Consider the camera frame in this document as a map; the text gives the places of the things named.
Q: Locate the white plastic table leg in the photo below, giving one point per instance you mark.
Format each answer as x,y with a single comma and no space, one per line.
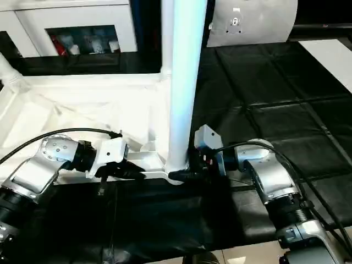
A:
165,41
8,68
187,82

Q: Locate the white plastic table top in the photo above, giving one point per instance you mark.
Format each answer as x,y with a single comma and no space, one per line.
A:
68,93

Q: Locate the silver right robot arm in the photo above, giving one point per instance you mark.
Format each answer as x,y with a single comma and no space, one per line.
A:
275,178

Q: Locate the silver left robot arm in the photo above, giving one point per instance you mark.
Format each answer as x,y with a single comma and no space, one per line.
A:
35,170

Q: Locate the dark right robot foot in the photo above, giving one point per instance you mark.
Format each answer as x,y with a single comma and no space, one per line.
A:
200,258

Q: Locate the black work mat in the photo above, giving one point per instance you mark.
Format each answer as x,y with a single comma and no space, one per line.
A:
275,96

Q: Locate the black furniture with yellow label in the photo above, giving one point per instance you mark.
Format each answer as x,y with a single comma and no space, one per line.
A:
148,27

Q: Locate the white glass-door cabinet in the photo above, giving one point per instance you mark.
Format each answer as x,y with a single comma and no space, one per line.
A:
82,13

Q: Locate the white flat board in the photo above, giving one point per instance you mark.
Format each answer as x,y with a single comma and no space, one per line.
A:
330,60

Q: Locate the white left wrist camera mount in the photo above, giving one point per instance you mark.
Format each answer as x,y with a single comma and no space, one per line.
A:
110,151

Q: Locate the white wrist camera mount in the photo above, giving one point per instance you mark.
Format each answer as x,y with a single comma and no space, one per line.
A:
110,151
207,136

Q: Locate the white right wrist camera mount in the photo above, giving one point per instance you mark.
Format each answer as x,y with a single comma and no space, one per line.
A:
207,136

